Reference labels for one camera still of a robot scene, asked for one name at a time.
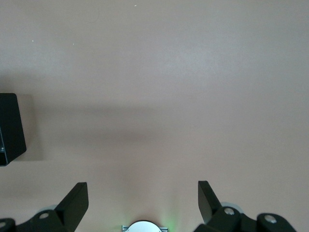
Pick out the black plastic box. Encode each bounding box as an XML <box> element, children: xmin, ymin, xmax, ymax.
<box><xmin>0</xmin><ymin>93</ymin><xmax>27</xmax><ymax>167</ymax></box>

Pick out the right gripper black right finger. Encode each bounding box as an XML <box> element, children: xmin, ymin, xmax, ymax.
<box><xmin>193</xmin><ymin>180</ymin><xmax>299</xmax><ymax>232</ymax></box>

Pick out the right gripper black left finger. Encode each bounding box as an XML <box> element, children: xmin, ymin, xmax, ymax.
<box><xmin>0</xmin><ymin>182</ymin><xmax>89</xmax><ymax>232</ymax></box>

